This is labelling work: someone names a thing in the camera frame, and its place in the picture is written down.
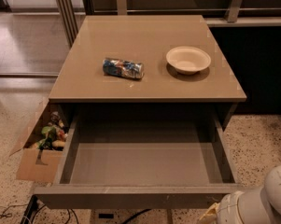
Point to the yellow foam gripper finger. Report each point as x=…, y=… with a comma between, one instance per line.
x=210, y=216

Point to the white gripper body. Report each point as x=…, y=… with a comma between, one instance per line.
x=228, y=209

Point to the grey top drawer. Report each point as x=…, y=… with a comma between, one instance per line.
x=148, y=163

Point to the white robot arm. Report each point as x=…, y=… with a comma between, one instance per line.
x=256, y=206

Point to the grey drawer cabinet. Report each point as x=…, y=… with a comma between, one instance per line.
x=146, y=39

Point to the white paper bowl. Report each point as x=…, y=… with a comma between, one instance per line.
x=188, y=60

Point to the crushed blue soda can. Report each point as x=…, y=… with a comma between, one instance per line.
x=122, y=68

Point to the black power strip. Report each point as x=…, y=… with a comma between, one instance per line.
x=30, y=211

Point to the green bag in box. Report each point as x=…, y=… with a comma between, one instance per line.
x=50, y=134

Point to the open cardboard box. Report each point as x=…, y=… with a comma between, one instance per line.
x=36, y=165

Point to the metal railing frame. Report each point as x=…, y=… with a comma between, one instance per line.
x=221, y=12

